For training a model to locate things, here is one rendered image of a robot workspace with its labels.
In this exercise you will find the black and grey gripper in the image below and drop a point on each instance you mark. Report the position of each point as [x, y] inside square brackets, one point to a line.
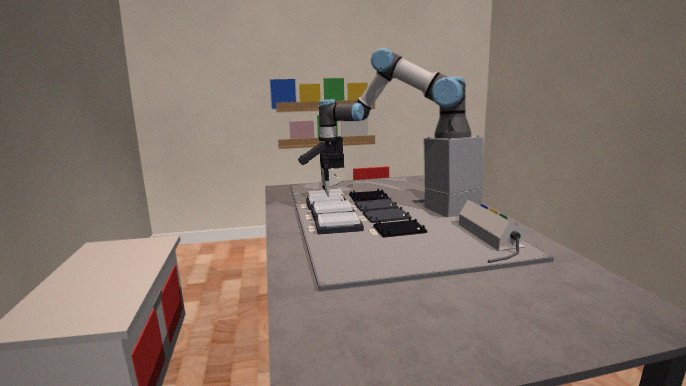
[332, 157]

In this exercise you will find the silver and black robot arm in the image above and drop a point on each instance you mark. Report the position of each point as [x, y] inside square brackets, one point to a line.
[445, 92]

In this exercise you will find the grey operator panel with coloured keys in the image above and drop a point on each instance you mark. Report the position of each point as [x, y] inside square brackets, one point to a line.
[490, 228]

